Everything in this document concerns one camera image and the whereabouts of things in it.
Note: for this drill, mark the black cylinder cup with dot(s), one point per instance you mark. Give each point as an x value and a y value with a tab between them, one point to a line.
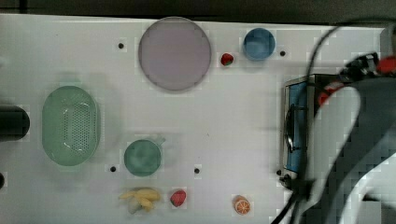
2	180

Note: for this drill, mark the blue bowl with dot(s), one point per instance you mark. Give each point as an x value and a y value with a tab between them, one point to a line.
259	44

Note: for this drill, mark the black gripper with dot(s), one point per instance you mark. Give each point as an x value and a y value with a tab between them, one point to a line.
360	68

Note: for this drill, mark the toy banana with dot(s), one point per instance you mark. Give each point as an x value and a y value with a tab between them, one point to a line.
141	199

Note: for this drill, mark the green mug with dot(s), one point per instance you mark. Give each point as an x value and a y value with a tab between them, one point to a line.
144	157

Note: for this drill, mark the toy strawberry near banana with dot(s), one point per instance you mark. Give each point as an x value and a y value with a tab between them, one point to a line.
178	198

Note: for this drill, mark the green colander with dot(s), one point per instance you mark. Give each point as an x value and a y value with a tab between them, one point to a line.
70	126

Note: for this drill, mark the toy strawberry near plate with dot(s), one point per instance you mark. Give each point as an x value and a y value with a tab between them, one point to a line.
226	59

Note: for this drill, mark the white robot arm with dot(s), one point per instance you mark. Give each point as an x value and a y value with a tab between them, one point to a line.
352	136

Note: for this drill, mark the lilac round plate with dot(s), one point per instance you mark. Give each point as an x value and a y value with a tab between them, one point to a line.
174	54

